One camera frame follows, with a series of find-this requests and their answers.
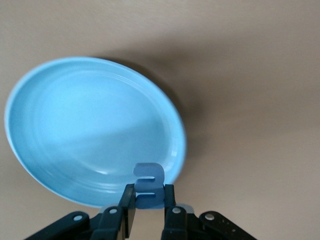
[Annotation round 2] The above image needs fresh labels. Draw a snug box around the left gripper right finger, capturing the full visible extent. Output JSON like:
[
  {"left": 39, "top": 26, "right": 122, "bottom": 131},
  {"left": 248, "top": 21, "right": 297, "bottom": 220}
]
[{"left": 161, "top": 184, "right": 258, "bottom": 240}]

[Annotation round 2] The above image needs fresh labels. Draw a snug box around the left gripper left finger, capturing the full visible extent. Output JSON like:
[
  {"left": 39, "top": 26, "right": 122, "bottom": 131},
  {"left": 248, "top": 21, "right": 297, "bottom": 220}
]
[{"left": 24, "top": 183, "right": 137, "bottom": 240}]

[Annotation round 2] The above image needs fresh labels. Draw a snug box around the blue foam letter m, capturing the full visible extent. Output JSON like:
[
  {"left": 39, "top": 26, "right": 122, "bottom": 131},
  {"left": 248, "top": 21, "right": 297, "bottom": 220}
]
[{"left": 132, "top": 162, "right": 166, "bottom": 210}]

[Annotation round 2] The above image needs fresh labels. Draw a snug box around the blue plate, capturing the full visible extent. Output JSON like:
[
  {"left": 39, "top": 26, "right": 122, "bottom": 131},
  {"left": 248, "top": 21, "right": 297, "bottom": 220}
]
[{"left": 4, "top": 56, "right": 187, "bottom": 209}]

